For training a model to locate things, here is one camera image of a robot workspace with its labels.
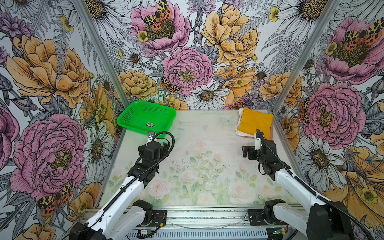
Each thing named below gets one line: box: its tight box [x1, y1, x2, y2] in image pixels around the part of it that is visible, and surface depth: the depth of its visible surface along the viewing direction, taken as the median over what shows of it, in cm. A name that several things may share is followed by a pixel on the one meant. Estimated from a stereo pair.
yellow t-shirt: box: [237, 107, 274, 140], surface depth 110 cm
